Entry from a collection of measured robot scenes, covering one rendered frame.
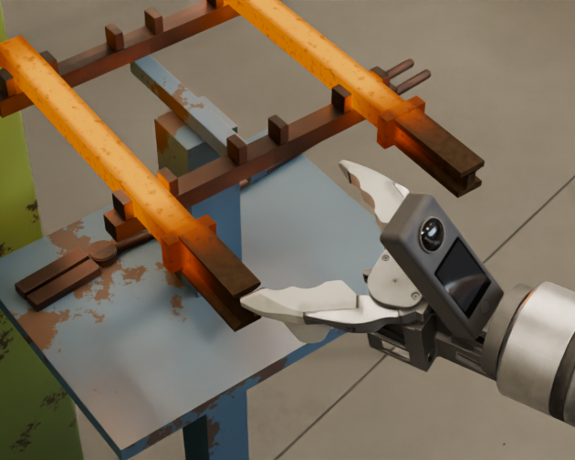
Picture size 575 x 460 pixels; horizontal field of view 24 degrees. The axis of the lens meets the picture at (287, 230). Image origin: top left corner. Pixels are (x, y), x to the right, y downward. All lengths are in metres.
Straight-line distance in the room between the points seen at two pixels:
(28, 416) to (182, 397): 0.64
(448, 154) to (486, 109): 1.71
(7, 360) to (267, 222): 0.50
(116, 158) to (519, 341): 0.42
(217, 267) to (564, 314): 0.28
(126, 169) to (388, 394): 1.23
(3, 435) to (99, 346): 0.57
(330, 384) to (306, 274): 0.90
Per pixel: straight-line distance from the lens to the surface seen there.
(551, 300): 0.96
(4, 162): 1.62
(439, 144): 1.18
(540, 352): 0.95
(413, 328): 0.99
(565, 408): 0.96
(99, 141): 1.20
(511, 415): 2.32
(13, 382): 1.88
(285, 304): 1.00
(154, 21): 1.34
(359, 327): 0.99
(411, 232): 0.92
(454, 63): 3.00
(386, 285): 0.99
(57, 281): 1.44
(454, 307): 0.96
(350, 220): 1.50
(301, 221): 1.50
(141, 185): 1.15
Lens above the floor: 1.82
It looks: 45 degrees down
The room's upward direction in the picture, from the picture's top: straight up
